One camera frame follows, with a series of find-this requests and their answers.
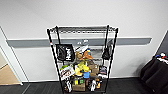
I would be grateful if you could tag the yellow plush toy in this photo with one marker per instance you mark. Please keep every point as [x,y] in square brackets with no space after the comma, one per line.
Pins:
[81,69]

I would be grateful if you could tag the black bag with white print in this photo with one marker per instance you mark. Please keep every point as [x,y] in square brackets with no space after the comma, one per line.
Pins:
[65,52]

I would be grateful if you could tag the white door frame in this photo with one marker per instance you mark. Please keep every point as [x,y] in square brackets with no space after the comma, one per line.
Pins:
[11,60]

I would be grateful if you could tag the white green snack bag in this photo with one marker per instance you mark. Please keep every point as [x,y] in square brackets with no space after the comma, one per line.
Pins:
[67,71]

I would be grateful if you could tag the small dark printed box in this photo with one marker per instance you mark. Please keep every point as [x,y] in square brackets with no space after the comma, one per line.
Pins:
[102,70]

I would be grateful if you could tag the red blue white item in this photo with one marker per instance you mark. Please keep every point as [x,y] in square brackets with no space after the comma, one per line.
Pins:
[160,56]

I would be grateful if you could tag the black hanging pouch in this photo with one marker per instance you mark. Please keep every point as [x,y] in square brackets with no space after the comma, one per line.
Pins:
[106,51]

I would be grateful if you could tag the white toy with orange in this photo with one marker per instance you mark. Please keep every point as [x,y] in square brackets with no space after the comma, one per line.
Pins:
[93,85]

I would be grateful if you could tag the low tan cardboard box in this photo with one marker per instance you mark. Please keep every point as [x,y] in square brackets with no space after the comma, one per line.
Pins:
[79,88]

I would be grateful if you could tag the clear white packet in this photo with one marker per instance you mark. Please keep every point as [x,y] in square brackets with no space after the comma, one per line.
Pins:
[82,47]

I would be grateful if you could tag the orange snack bag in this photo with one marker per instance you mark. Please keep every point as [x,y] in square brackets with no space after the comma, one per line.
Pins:
[85,55]

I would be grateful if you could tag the small blue cup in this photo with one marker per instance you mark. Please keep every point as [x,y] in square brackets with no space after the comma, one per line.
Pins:
[86,75]

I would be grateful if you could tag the small yellow green box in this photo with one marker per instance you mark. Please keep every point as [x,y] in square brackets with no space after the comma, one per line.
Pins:
[78,81]

